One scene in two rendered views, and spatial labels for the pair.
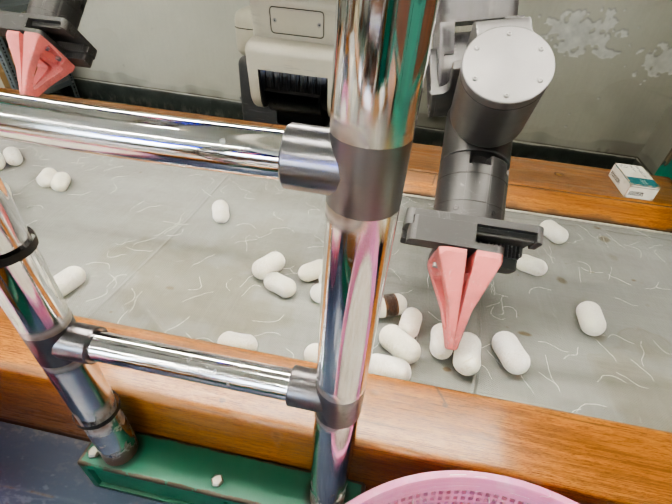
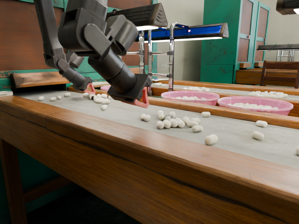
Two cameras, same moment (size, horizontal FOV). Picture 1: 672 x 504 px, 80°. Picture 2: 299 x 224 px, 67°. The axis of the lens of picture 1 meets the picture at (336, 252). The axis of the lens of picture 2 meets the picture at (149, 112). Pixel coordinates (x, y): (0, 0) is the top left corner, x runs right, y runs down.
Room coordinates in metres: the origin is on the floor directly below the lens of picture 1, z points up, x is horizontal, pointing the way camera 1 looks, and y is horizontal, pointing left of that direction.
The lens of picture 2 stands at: (1.02, 0.74, 0.94)
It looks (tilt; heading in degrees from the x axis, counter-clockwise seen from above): 13 degrees down; 212
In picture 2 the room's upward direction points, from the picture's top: straight up
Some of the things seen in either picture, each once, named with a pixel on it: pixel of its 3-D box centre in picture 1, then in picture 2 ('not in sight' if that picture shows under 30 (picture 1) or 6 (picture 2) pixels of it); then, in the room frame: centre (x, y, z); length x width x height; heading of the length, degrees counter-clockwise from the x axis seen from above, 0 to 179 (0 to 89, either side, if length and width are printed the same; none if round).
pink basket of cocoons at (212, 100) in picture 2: not in sight; (189, 104); (0.03, 0.35, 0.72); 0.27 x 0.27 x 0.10
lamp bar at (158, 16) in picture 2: not in sight; (101, 23); (0.27, 0.04, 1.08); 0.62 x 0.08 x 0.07; 82
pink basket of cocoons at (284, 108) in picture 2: not in sight; (252, 114); (0.07, 0.62, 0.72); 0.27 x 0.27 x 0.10
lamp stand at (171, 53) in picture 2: not in sight; (168, 64); (-0.20, 0.11, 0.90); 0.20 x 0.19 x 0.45; 82
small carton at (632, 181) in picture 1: (633, 181); (4, 93); (0.49, -0.38, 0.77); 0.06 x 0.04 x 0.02; 172
